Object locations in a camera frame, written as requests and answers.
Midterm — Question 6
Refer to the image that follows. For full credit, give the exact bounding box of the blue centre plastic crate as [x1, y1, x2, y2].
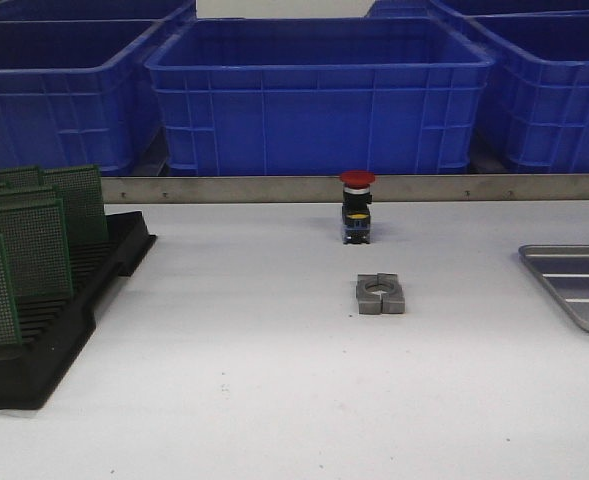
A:
[146, 18, 493, 177]

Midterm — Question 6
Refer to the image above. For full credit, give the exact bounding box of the blue right plastic crate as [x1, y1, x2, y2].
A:
[465, 14, 589, 173]

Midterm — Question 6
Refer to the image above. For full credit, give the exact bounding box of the metal table edge rail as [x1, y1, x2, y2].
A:
[102, 174, 589, 204]

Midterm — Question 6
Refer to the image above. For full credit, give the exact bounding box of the silver metal tray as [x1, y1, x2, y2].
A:
[518, 245, 589, 333]

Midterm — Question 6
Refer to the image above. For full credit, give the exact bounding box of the grey split clamp block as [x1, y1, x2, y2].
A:
[355, 273, 406, 315]

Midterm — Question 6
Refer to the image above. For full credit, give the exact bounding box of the blue left plastic crate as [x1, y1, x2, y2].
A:
[0, 20, 168, 175]

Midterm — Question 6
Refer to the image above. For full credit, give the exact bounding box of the black slotted board rack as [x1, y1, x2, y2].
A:
[0, 211, 157, 410]

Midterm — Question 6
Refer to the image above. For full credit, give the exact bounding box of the blue back-left plastic crate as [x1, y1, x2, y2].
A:
[0, 0, 196, 22]

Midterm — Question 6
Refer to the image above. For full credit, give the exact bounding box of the red emergency stop button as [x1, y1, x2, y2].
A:
[339, 170, 375, 244]

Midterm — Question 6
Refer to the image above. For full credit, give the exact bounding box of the blue back-right plastic crate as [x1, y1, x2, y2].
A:
[366, 0, 589, 17]

